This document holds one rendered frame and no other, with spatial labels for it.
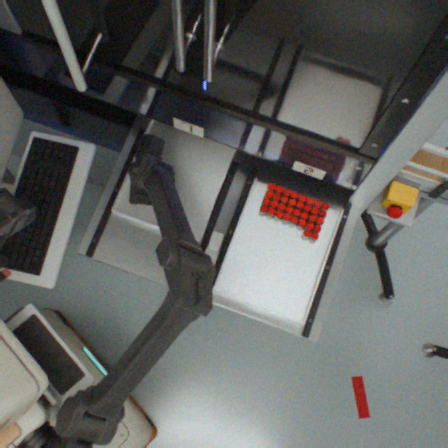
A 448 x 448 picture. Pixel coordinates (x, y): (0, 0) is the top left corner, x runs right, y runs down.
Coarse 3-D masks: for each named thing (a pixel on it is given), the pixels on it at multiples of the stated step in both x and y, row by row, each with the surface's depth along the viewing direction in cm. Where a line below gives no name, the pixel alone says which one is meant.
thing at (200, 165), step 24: (168, 144) 184; (192, 144) 184; (216, 144) 185; (192, 168) 183; (216, 168) 183; (120, 192) 177; (192, 192) 181; (216, 192) 181; (144, 216) 178; (192, 216) 179
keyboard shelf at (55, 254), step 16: (80, 144) 192; (80, 160) 190; (80, 176) 189; (80, 192) 188; (64, 208) 186; (64, 224) 185; (64, 240) 184; (48, 256) 183; (16, 272) 181; (48, 272) 181
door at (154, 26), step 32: (32, 0) 139; (64, 0) 134; (96, 0) 129; (128, 0) 125; (160, 0) 121; (192, 0) 117; (32, 32) 154; (96, 32) 142; (128, 32) 137; (160, 32) 132; (192, 32) 127; (128, 64) 151; (160, 64) 145; (192, 64) 140
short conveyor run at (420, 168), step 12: (420, 156) 180; (432, 156) 181; (444, 156) 178; (408, 168) 179; (420, 168) 176; (432, 168) 180; (444, 168) 180; (420, 180) 178; (432, 180) 179; (444, 180) 173; (432, 192) 179; (444, 192) 178; (444, 204) 186
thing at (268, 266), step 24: (264, 192) 181; (264, 216) 180; (336, 216) 180; (240, 240) 178; (264, 240) 178; (288, 240) 178; (240, 264) 176; (264, 264) 176; (288, 264) 176; (312, 264) 176; (216, 288) 173; (240, 288) 174; (264, 288) 174; (288, 288) 174; (312, 288) 175; (288, 312) 173
